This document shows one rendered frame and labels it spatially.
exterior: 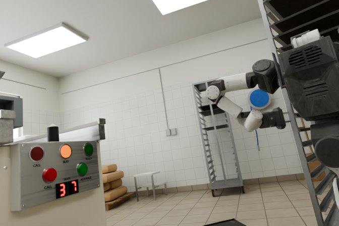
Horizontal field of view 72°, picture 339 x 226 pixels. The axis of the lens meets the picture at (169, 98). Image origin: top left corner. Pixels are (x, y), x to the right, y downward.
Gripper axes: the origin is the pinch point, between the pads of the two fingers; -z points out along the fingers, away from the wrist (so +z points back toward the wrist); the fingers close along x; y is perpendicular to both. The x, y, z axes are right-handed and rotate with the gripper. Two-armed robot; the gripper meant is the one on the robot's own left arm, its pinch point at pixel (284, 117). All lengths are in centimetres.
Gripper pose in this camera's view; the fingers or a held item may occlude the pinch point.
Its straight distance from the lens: 151.2
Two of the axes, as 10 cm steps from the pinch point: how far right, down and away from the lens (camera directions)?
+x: -1.5, -9.6, 2.2
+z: -9.4, 0.7, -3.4
